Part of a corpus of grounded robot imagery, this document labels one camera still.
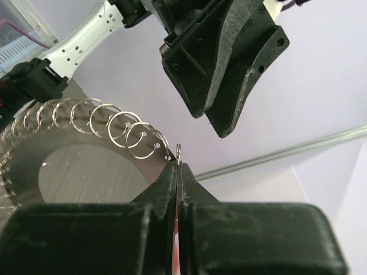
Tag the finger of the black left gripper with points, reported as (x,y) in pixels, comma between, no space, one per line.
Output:
(192,43)
(250,41)

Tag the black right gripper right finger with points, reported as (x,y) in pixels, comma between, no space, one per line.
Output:
(252,238)

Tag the key with red white tag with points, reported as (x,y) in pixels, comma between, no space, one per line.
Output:
(176,266)

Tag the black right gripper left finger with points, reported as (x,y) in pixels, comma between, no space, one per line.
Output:
(130,238)

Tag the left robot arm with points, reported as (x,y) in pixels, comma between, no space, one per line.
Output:
(46,77)

